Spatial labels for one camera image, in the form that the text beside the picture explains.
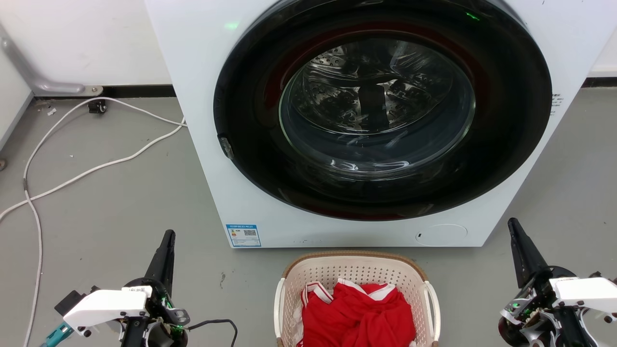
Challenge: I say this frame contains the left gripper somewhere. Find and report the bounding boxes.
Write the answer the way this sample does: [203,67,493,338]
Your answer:
[121,230,191,347]

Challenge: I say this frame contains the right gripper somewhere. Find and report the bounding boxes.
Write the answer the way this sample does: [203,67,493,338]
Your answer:
[498,218,579,347]

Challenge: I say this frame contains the cream plastic laundry basket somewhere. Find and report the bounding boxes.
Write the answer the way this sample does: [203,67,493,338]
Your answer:
[274,251,442,347]

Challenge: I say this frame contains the blue white energy label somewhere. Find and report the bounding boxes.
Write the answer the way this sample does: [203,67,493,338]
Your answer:
[226,224,262,248]

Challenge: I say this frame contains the round filter cover panel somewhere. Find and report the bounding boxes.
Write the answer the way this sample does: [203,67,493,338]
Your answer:
[416,224,468,247]

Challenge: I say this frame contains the white front-load washing machine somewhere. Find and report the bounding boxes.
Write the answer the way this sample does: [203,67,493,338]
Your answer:
[145,0,617,249]

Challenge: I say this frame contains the teal connector plug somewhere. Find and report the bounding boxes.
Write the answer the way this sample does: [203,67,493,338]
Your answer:
[40,322,75,347]

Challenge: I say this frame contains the round black washer door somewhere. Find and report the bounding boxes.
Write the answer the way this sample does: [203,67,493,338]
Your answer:
[213,0,553,222]

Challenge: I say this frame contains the red white-trimmed garment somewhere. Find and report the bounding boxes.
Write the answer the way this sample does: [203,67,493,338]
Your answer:
[294,278,417,347]

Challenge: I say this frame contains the steel washer drum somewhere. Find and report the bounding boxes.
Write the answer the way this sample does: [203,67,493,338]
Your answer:
[280,39,476,175]

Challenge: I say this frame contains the thin black left gripper cable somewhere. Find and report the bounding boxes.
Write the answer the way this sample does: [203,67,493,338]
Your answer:
[186,319,239,347]

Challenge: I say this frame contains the long white floor cable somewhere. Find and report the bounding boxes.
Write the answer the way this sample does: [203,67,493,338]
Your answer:
[22,96,188,347]

